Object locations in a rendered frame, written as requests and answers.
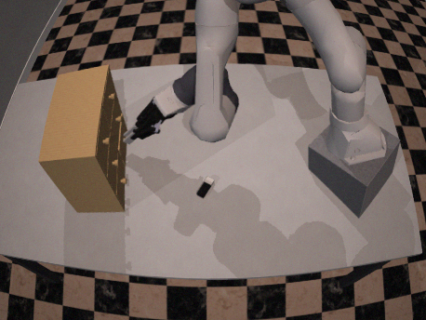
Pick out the tan wooden chest of drawers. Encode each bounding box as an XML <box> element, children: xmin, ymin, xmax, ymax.
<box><xmin>38</xmin><ymin>65</ymin><xmax>125</xmax><ymax>213</ymax></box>

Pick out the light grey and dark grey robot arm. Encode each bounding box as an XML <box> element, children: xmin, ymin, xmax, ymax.
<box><xmin>153</xmin><ymin>0</ymin><xmax>387</xmax><ymax>166</ymax></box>

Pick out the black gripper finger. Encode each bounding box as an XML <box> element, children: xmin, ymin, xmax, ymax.
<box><xmin>124</xmin><ymin>99</ymin><xmax>155</xmax><ymax>137</ymax></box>
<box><xmin>123</xmin><ymin>113</ymin><xmax>162</xmax><ymax>144</ymax></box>

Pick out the brown wooden drawer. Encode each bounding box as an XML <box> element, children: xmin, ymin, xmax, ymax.
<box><xmin>107</xmin><ymin>133</ymin><xmax>119</xmax><ymax>193</ymax></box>
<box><xmin>111</xmin><ymin>94</ymin><xmax>122</xmax><ymax>147</ymax></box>
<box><xmin>116</xmin><ymin>154</ymin><xmax>126</xmax><ymax>208</ymax></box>
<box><xmin>96</xmin><ymin>110</ymin><xmax>111</xmax><ymax>175</ymax></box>
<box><xmin>118</xmin><ymin>114</ymin><xmax>127</xmax><ymax>166</ymax></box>
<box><xmin>102</xmin><ymin>71</ymin><xmax>115</xmax><ymax>126</ymax></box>

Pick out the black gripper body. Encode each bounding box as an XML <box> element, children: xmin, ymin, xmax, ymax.
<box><xmin>150</xmin><ymin>104</ymin><xmax>177</xmax><ymax>125</ymax></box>

